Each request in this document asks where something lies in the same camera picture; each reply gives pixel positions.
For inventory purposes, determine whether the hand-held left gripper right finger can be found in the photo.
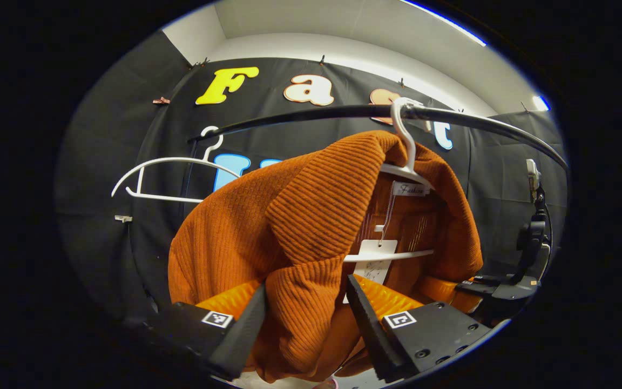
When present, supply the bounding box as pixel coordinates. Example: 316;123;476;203
346;274;492;383

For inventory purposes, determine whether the black backdrop cloth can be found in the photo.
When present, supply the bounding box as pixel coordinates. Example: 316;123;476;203
55;30;568;336

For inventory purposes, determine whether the white laundry hamper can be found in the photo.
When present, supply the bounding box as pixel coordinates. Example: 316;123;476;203
229;370;340;389

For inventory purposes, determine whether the white clothes hanger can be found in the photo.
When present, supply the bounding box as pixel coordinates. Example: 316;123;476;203
111;125;241;205
343;97;436;264

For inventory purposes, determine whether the orange corduroy jacket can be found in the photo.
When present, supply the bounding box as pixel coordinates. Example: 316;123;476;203
168;130;484;384

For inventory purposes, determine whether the black clothes rack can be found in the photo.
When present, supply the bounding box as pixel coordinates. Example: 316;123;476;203
183;104;571;217

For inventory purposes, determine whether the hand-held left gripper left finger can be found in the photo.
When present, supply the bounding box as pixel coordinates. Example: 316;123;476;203
144;278;268;381

